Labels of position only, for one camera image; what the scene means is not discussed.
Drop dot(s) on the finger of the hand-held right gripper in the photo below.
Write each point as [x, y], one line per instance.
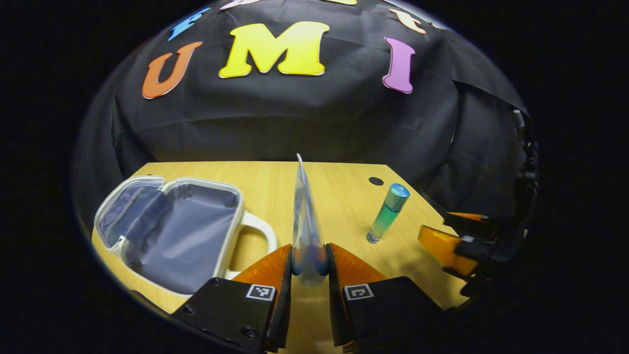
[471, 251]
[471, 225]

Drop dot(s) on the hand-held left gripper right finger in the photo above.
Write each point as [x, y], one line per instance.
[336, 314]

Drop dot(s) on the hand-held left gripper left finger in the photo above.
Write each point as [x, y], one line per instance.
[282, 314]

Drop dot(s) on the blue green gradient bottle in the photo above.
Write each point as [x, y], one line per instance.
[388, 214]

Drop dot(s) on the clear tube with blue cap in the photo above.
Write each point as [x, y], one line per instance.
[307, 221]

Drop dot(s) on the white suitcase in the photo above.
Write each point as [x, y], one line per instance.
[182, 236]

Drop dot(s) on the round black table grommet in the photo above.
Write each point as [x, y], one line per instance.
[376, 181]

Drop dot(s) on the black backdrop cloth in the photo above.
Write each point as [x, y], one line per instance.
[295, 118]

